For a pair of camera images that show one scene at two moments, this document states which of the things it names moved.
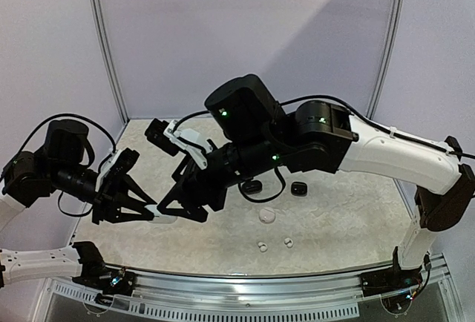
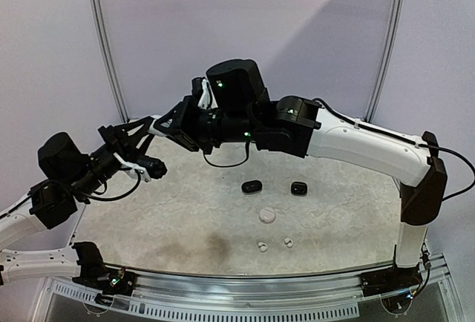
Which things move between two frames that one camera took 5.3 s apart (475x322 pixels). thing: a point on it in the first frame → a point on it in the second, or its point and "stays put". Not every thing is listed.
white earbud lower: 263,246 stays put
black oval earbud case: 252,187 stays put
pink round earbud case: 267,215 stays put
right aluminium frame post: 399,0 stays put
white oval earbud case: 159,218 → 154,130
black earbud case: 298,188 stays put
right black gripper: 198,183 → 187,123
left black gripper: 113,194 → 128,153
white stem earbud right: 289,242 stays put
